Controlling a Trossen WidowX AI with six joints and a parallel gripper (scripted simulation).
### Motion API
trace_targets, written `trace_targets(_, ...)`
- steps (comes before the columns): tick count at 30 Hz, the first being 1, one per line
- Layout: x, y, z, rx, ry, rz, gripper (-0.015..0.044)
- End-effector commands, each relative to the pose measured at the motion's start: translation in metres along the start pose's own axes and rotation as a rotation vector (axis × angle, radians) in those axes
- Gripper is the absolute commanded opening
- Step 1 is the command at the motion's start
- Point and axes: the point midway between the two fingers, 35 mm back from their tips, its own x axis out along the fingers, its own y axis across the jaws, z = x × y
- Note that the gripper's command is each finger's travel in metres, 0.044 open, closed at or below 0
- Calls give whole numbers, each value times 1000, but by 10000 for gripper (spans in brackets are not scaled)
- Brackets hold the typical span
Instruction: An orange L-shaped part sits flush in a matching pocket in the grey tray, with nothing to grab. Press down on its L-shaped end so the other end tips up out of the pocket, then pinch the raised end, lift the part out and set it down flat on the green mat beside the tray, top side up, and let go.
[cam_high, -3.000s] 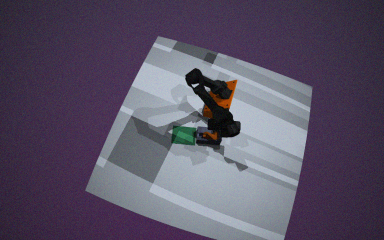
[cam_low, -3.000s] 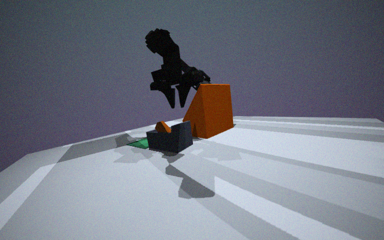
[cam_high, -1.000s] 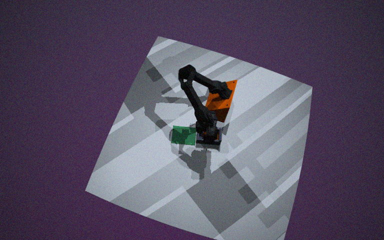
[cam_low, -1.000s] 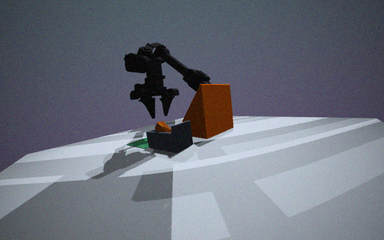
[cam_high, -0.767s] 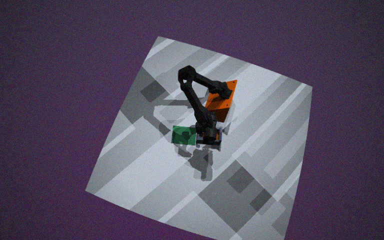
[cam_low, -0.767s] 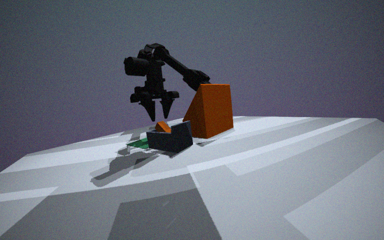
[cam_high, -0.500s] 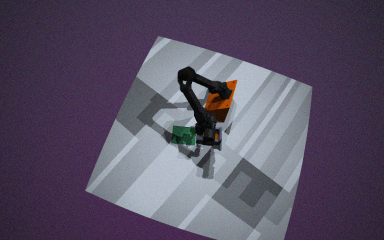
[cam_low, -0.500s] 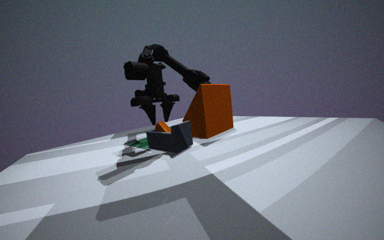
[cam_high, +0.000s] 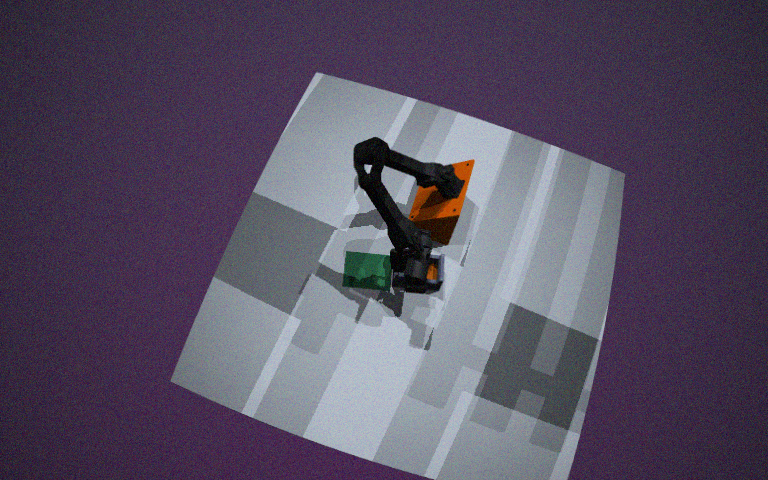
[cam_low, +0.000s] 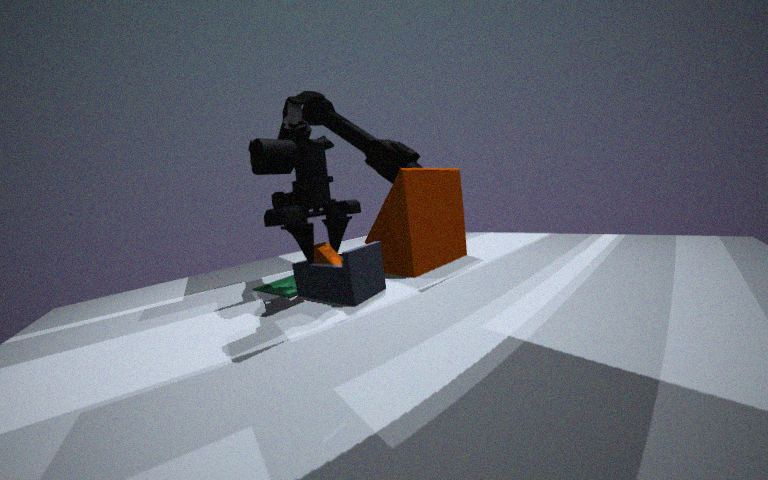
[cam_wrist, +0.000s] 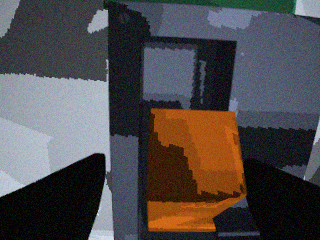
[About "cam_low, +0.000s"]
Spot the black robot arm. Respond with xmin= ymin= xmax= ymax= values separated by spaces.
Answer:
xmin=249 ymin=91 xmax=423 ymax=208

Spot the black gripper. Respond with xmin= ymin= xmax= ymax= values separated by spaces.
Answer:
xmin=264 ymin=170 xmax=361 ymax=263

